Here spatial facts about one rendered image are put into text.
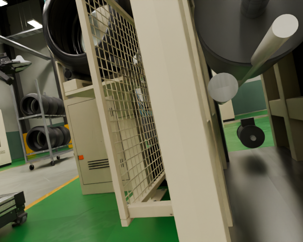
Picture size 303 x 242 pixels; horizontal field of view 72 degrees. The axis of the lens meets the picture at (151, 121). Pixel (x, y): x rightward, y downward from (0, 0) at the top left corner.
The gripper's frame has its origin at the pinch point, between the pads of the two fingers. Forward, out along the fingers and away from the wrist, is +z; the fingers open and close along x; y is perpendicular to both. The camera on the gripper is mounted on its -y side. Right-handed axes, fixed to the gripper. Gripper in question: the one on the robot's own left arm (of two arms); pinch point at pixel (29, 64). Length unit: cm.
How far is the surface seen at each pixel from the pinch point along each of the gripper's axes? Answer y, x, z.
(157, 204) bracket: -90, -50, 20
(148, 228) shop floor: -104, 15, 28
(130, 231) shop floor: -102, 19, 19
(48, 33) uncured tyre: 12.7, -6.2, 14.4
